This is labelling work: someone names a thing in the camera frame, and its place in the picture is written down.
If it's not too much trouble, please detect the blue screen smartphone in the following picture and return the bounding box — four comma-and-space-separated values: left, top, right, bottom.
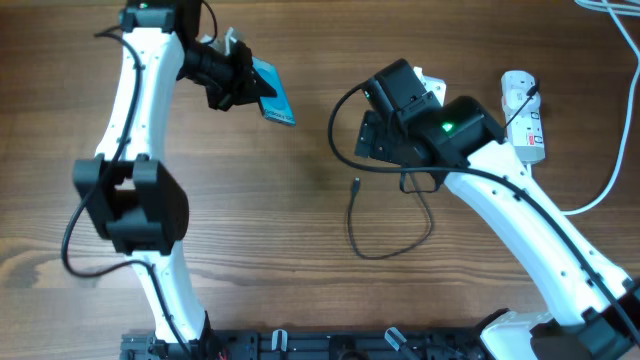
253, 57, 296, 126

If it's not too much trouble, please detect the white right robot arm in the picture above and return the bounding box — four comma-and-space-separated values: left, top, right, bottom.
356, 59, 639, 359

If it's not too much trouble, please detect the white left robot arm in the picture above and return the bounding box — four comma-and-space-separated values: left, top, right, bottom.
72, 1, 285, 359

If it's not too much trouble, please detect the white charger plug adapter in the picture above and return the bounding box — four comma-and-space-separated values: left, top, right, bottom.
502, 85, 541, 116

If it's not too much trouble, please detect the white power strip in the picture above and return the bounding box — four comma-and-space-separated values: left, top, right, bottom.
501, 70, 545, 168

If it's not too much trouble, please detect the white power strip cable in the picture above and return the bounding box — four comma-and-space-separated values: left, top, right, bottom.
525, 0, 640, 217

